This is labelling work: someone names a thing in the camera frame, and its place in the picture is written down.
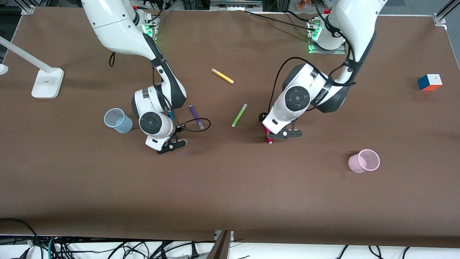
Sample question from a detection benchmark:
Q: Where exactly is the purple marker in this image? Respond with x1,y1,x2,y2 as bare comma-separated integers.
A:
189,105,204,130

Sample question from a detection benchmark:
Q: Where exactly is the translucent pink plastic cup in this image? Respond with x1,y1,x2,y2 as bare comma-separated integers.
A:
348,149,381,174

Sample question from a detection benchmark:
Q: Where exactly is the translucent blue plastic cup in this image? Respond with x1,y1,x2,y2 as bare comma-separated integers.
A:
104,108,133,134

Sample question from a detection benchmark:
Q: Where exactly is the yellow marker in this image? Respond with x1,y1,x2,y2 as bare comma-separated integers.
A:
211,68,234,84

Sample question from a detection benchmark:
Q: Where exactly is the brown table cover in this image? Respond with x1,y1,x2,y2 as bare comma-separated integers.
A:
0,6,460,249

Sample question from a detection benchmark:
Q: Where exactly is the brown wooden beam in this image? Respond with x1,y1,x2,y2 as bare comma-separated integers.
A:
207,230,233,259

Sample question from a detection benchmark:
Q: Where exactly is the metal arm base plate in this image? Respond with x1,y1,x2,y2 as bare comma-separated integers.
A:
143,13,161,41
307,18,347,55

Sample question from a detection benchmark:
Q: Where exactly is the grey metal bar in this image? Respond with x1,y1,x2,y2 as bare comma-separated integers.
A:
210,0,263,12

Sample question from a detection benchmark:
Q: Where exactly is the green marker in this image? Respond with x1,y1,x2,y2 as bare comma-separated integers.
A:
231,103,248,128

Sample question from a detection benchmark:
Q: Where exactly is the colourful puzzle cube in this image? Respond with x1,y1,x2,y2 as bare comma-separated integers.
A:
418,74,443,91

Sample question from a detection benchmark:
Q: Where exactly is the thin black table cable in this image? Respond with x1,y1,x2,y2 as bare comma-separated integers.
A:
244,10,313,30

